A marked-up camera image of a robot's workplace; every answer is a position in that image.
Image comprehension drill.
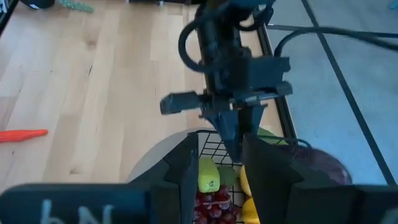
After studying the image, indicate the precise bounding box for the potted succulent plant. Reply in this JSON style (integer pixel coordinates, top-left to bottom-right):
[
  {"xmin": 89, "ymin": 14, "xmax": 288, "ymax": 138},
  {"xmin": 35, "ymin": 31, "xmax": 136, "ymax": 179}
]
[{"xmin": 20, "ymin": 0, "xmax": 94, "ymax": 13}]

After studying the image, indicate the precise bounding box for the orange carrot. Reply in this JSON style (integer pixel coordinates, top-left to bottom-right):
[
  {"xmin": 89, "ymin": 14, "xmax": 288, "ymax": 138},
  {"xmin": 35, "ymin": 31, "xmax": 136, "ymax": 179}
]
[{"xmin": 0, "ymin": 129, "xmax": 49, "ymax": 144}]

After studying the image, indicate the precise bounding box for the yellow plastic fruit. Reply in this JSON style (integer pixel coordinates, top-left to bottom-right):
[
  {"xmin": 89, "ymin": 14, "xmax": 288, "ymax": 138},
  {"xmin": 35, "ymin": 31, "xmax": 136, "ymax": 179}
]
[{"xmin": 241, "ymin": 197, "xmax": 261, "ymax": 224}]

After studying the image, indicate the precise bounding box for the black aluminium table frame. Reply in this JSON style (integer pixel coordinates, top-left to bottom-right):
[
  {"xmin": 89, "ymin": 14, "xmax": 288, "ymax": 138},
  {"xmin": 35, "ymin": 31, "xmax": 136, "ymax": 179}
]
[{"xmin": 0, "ymin": 0, "xmax": 298, "ymax": 139}]

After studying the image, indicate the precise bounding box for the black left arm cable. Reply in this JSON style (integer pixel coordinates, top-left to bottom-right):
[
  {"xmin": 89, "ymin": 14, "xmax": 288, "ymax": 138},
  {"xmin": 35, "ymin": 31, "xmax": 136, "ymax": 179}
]
[
  {"xmin": 178, "ymin": 20, "xmax": 215, "ymax": 74},
  {"xmin": 273, "ymin": 26, "xmax": 398, "ymax": 58}
]

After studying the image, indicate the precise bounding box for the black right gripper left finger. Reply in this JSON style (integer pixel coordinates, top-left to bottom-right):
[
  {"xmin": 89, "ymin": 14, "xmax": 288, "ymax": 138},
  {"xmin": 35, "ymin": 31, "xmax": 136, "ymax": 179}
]
[{"xmin": 0, "ymin": 132, "xmax": 200, "ymax": 224}]

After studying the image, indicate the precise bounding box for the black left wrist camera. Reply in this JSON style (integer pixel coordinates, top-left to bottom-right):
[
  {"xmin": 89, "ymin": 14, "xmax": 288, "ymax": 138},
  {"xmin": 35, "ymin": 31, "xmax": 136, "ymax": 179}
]
[{"xmin": 250, "ymin": 57, "xmax": 292, "ymax": 84}]

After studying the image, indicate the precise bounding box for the red grape bunch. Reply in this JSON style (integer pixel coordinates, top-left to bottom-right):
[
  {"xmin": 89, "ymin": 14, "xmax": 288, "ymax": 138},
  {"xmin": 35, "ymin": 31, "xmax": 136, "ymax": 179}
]
[{"xmin": 193, "ymin": 185, "xmax": 243, "ymax": 224}]

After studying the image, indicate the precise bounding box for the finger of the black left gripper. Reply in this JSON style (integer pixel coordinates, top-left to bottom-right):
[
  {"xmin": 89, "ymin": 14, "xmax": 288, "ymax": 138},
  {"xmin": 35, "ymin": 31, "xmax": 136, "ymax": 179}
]
[
  {"xmin": 241, "ymin": 104, "xmax": 268, "ymax": 135},
  {"xmin": 203, "ymin": 108, "xmax": 242, "ymax": 162}
]

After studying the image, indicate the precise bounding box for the purple eggplant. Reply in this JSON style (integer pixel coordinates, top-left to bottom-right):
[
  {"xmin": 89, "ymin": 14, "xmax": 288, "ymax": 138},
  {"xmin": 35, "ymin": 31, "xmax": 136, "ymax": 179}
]
[{"xmin": 273, "ymin": 139, "xmax": 353, "ymax": 186}]

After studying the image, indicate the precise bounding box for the black wire basket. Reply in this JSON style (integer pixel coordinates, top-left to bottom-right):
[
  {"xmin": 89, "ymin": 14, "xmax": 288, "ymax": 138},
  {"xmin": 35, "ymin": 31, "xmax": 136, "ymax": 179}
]
[{"xmin": 188, "ymin": 129, "xmax": 312, "ymax": 224}]

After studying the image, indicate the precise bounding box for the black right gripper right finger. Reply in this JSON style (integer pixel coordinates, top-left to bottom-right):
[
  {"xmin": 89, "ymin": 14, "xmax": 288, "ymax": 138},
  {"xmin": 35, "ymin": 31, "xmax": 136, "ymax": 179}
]
[{"xmin": 242, "ymin": 133, "xmax": 398, "ymax": 224}]

